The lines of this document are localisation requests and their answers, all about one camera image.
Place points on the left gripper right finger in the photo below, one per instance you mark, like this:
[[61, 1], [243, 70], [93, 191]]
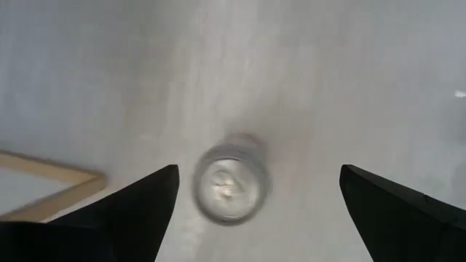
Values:
[[400, 233]]

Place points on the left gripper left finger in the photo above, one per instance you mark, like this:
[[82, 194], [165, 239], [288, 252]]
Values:
[[138, 218]]

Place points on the white and pink can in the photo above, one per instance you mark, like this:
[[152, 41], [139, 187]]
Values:
[[229, 185]]

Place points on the slatted wooden shelf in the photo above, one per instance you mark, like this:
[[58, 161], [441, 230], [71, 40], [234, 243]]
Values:
[[87, 182]]

